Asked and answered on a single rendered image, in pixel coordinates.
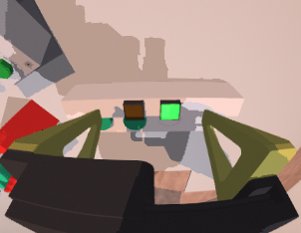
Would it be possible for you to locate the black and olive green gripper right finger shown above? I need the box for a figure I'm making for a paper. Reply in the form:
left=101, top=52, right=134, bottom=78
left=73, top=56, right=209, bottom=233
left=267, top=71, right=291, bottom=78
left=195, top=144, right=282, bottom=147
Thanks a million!
left=201, top=110, right=296, bottom=201

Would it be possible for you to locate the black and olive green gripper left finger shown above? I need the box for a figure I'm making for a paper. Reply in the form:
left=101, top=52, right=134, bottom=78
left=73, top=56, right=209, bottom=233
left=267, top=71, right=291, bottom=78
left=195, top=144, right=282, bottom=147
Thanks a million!
left=8, top=110, right=103, bottom=158

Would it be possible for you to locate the light grey flat mat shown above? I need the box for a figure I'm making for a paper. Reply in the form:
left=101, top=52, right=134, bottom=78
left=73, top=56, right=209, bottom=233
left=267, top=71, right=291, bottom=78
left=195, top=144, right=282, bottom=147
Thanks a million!
left=0, top=0, right=301, bottom=192

